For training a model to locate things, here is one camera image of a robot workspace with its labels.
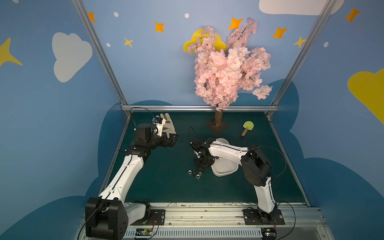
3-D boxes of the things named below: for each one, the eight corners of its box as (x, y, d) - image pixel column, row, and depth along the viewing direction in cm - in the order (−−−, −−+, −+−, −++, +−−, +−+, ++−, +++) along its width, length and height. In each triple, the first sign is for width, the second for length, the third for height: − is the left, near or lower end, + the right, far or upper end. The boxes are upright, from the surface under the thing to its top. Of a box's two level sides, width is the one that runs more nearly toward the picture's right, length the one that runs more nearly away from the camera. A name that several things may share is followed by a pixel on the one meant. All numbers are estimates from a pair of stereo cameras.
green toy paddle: (236, 131, 113) (237, 129, 111) (247, 121, 120) (248, 119, 118) (244, 137, 110) (245, 135, 108) (254, 126, 117) (255, 124, 115)
